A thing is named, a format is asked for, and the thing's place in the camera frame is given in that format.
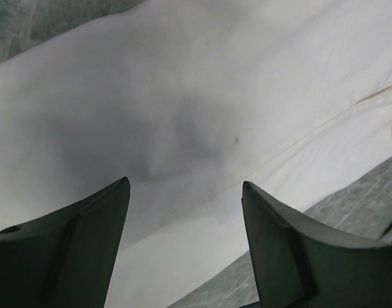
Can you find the cream white t shirt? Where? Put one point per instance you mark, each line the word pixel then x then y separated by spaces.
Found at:
pixel 189 99

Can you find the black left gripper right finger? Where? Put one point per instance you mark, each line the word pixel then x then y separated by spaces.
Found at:
pixel 300 262

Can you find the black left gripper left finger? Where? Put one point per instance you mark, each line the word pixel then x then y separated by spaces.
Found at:
pixel 65 258

